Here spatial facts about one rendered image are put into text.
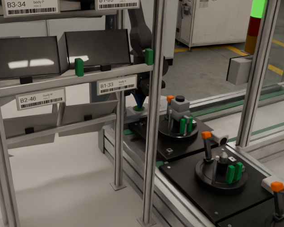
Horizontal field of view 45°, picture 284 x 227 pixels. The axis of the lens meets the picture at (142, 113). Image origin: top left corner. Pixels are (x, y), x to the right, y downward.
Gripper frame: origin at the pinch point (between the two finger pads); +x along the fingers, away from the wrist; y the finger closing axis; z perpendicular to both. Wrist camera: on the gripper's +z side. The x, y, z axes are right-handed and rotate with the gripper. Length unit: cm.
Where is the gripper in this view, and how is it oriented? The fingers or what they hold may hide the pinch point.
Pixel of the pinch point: (139, 99)
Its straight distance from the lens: 127.6
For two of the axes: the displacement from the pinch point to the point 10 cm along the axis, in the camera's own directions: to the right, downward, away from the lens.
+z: 5.1, 4.1, -7.6
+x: -0.3, 8.9, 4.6
